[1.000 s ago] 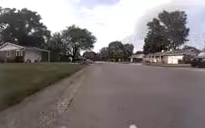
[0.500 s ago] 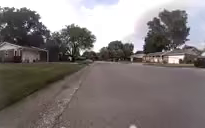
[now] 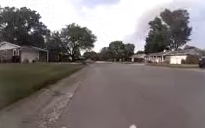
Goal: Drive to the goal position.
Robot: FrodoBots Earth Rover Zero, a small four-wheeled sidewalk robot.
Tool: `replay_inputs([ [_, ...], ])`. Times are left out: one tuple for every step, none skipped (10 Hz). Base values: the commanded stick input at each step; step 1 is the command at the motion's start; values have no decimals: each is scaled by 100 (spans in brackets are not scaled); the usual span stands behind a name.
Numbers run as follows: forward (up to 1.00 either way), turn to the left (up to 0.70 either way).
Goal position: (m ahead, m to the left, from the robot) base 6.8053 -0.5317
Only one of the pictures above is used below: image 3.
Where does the distant clump of trees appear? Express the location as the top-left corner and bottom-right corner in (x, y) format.
(83, 40), (136, 62)

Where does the small distant house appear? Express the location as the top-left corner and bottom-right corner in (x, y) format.
(129, 52), (148, 64)

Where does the broad spreading tree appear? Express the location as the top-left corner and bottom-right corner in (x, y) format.
(45, 22), (98, 62)

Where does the grey asphalt road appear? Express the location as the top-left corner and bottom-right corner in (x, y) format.
(51, 62), (205, 128)

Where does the pale concrete kerb strip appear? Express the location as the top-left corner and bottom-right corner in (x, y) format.
(0, 63), (94, 128)

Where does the tall twin-crowned tree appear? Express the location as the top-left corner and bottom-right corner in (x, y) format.
(143, 8), (194, 55)

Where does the grass verge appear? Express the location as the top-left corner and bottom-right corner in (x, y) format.
(144, 62), (204, 70)

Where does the low house with white garage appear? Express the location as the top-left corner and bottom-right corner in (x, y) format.
(145, 45), (205, 66)

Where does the pale house with carport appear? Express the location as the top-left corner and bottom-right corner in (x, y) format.
(0, 40), (50, 65)

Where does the green grass lawn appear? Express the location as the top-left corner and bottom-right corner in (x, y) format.
(0, 62), (88, 114)

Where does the cluster of large trees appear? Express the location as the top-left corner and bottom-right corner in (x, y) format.
(0, 0), (52, 52)

